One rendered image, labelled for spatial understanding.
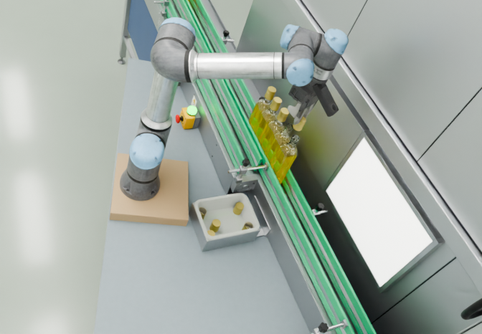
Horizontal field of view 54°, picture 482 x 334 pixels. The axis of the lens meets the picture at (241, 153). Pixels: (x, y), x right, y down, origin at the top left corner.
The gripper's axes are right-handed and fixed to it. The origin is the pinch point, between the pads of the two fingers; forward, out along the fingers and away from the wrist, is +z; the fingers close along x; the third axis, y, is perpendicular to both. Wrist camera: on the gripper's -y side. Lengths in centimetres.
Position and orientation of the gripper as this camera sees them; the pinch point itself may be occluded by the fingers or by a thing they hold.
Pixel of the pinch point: (300, 120)
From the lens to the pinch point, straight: 168.8
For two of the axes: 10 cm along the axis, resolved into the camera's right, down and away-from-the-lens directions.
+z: -2.8, 6.4, 7.1
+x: -6.3, 4.4, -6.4
